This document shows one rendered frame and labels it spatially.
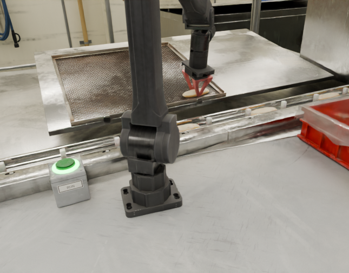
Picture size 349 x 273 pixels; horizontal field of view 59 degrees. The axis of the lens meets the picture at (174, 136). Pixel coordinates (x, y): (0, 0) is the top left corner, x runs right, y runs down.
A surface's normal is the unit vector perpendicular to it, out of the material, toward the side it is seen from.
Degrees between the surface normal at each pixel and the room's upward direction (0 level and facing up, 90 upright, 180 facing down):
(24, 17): 90
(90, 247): 0
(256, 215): 0
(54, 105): 10
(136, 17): 89
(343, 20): 90
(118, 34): 90
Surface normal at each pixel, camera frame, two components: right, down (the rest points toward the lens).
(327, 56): -0.92, 0.21
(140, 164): -0.30, 0.45
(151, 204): 0.09, 0.46
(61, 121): 0.04, -0.80
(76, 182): 0.40, 0.41
